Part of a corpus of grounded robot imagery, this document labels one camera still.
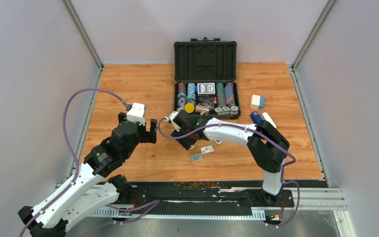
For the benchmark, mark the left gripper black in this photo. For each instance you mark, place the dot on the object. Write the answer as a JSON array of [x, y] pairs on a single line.
[[149, 136]]

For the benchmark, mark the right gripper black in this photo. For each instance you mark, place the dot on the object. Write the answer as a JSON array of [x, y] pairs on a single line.
[[187, 143]]

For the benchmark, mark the grey staple strip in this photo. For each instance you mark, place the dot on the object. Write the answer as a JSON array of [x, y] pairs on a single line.
[[197, 157]]

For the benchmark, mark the grey green white stapler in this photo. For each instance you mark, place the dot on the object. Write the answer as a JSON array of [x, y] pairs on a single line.
[[203, 114]]

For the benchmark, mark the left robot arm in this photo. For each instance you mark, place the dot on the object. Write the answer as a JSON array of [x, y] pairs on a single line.
[[68, 205]]

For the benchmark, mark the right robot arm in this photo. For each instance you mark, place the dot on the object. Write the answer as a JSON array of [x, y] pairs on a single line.
[[268, 147]]

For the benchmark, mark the blue stapler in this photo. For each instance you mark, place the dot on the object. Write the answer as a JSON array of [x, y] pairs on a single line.
[[256, 117]]

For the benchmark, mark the yellow dealer chip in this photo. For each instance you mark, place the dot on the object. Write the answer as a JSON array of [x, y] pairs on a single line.
[[189, 108]]

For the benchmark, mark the blue playing card deck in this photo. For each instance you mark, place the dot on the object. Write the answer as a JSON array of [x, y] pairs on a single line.
[[206, 89]]

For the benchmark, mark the black poker chip case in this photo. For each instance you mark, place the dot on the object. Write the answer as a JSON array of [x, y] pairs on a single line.
[[206, 61]]

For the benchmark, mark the white blue toy block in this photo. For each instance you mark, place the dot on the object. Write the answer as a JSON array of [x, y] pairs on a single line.
[[257, 101]]

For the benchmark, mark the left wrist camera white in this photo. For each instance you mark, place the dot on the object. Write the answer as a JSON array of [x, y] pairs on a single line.
[[136, 113]]

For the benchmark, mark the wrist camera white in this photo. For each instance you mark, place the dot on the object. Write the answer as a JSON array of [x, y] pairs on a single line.
[[171, 117], [136, 113]]

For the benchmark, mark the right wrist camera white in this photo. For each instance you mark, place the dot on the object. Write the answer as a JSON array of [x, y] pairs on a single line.
[[171, 117]]

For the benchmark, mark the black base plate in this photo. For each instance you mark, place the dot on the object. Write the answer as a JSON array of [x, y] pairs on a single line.
[[205, 198]]

